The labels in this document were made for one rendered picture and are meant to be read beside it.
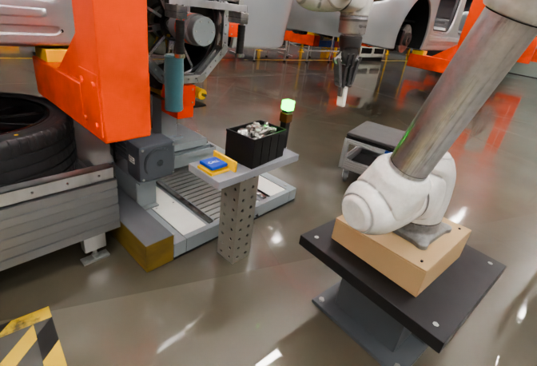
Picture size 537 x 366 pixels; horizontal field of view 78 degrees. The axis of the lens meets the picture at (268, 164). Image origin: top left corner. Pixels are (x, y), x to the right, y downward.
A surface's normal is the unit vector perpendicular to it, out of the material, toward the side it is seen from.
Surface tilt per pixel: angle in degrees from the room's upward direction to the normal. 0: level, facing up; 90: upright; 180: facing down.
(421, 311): 0
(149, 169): 90
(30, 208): 90
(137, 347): 0
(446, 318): 0
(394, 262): 90
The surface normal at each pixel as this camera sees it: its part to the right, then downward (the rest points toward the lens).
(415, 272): -0.76, 0.19
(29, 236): 0.73, 0.37
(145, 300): 0.12, -0.90
